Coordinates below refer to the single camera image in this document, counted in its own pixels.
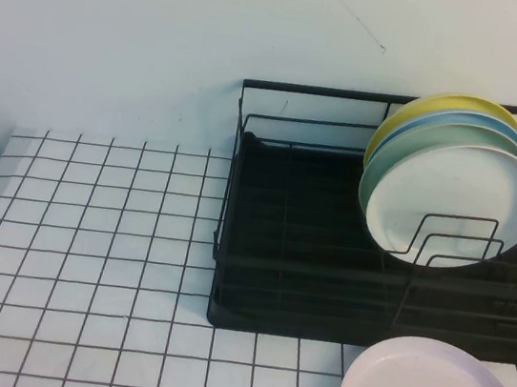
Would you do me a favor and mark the mint green plate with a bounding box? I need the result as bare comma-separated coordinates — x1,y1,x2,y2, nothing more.
355,110,517,231

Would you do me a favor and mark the black plastic drip tray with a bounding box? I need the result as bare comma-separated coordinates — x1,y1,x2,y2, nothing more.
204,128,517,370

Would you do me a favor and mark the yellow plate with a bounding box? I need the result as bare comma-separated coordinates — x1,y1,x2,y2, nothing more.
362,79,517,191

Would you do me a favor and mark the white plate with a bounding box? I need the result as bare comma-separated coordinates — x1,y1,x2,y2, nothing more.
358,131,517,281

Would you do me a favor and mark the blue plate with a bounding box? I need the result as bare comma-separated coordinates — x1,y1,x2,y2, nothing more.
367,98,517,183

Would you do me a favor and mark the white black-grid tablecloth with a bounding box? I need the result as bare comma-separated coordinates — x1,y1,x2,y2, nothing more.
0,118,517,387

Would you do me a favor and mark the black wire dish rack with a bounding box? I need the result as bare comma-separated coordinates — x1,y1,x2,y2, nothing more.
197,64,517,370

